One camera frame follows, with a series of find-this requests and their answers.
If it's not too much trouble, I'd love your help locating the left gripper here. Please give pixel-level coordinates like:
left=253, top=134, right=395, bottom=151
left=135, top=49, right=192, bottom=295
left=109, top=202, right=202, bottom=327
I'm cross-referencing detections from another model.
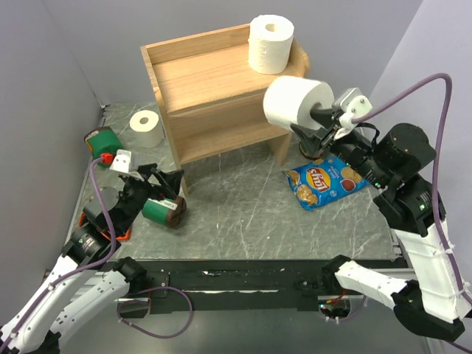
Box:
left=117, top=163, right=184, bottom=234

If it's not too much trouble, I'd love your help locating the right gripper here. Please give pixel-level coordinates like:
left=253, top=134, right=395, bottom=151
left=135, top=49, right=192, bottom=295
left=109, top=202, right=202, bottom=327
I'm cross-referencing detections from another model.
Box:
left=289, top=105, right=392, bottom=187

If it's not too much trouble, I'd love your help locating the green roll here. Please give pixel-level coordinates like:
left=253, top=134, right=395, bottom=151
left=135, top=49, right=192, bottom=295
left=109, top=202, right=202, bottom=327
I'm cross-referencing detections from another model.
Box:
left=84, top=126, right=123, bottom=159
left=299, top=138, right=325, bottom=160
left=142, top=196, right=187, bottom=228

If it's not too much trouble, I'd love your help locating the white paper towel roll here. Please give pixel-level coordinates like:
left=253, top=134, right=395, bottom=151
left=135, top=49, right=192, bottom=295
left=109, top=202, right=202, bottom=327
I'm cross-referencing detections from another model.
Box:
left=263, top=76, right=335, bottom=131

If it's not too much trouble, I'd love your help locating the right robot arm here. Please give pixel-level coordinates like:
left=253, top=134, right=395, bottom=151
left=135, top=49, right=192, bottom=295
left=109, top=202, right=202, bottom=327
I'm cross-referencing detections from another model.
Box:
left=291, top=109, right=471, bottom=342

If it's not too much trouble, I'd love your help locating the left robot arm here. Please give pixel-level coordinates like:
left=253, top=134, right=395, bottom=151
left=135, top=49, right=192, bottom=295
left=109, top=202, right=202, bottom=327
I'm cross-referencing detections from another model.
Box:
left=1, top=164, right=187, bottom=353

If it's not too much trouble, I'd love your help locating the wooden two-tier shelf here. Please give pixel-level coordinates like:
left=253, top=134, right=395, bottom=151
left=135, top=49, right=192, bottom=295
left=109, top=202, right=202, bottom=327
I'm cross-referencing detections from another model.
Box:
left=139, top=22, right=311, bottom=196

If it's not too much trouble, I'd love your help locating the blue Lay's chips bag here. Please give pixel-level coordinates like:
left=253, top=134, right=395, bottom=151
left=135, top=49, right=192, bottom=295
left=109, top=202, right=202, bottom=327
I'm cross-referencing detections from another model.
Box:
left=283, top=156, right=368, bottom=210

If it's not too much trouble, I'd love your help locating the orange flat package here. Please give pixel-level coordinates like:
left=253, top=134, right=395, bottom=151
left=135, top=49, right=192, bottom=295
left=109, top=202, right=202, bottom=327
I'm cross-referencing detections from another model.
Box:
left=78, top=213, right=132, bottom=241

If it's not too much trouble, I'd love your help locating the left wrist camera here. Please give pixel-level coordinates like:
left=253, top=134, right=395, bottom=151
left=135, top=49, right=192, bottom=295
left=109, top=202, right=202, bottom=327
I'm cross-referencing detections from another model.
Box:
left=109, top=149, right=139, bottom=174

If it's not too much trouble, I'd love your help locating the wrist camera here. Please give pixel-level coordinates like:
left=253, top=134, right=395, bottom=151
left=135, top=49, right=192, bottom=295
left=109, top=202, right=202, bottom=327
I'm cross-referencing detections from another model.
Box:
left=109, top=149, right=139, bottom=174
left=332, top=88, right=372, bottom=131

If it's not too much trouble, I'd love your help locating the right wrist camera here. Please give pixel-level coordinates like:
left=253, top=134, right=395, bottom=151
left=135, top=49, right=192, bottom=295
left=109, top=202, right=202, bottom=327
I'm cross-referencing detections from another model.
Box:
left=332, top=88, right=372, bottom=131

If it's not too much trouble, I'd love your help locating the purple cable loop, base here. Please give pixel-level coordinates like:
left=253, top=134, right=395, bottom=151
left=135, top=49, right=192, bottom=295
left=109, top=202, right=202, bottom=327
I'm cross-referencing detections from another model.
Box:
left=117, top=285, right=194, bottom=338

